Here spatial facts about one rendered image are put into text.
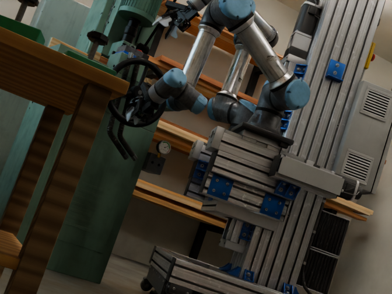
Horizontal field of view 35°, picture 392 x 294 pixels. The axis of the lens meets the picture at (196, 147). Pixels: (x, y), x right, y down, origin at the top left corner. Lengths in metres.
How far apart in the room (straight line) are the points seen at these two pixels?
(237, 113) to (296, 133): 0.41
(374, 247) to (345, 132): 3.30
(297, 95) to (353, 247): 3.93
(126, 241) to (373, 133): 3.00
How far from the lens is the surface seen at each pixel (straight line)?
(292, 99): 2.45
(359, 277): 6.09
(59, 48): 2.68
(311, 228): 2.78
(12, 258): 1.10
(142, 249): 5.42
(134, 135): 2.79
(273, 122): 2.56
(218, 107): 3.13
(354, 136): 2.83
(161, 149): 2.78
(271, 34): 3.15
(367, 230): 6.20
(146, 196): 4.85
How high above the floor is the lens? 0.30
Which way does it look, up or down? 8 degrees up
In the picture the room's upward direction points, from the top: 19 degrees clockwise
